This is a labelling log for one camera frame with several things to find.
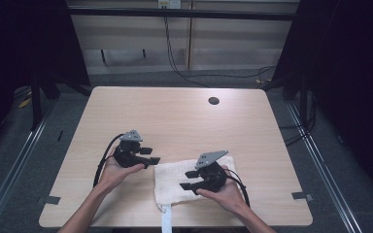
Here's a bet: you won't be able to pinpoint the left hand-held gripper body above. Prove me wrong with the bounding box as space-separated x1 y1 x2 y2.
113 129 151 169

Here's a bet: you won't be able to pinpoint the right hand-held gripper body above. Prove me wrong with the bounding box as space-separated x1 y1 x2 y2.
190 150 229 195

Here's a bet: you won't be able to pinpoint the white cloth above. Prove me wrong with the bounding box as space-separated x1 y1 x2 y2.
153 155 241 233

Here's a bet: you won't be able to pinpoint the person's left hand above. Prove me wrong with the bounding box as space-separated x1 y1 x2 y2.
97 147 146 194

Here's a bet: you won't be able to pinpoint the person's right hand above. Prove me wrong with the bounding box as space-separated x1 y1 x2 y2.
196 166 251 216

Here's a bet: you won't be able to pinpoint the grey tape strip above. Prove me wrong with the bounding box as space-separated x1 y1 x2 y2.
43 195 61 206
290 191 314 202

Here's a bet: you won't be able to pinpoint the black metal stand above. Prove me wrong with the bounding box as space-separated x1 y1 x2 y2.
29 76 44 132

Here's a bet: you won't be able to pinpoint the yellow floor object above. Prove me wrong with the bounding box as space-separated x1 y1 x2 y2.
17 96 33 110

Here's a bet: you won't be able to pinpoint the black horizontal bar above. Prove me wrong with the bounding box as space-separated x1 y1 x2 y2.
66 8 302 22

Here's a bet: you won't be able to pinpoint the black curtain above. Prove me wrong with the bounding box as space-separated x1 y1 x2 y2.
270 0 373 195
0 0 90 156

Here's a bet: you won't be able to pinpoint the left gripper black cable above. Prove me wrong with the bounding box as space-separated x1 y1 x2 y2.
92 133 125 188

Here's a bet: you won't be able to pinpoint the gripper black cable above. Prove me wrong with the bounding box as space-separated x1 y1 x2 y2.
92 133 125 188
224 168 252 208

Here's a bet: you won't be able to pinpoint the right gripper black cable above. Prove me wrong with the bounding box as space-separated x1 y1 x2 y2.
224 168 252 208

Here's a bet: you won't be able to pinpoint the black wall cable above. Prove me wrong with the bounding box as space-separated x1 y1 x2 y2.
163 16 277 88

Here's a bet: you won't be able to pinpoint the black floor cables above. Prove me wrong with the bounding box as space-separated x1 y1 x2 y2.
278 93 318 147

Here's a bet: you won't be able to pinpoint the aluminium floor rail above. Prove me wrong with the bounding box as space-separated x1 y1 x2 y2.
0 106 51 233
286 102 364 233

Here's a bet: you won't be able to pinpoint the white wall socket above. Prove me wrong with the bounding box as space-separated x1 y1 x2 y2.
157 0 183 10

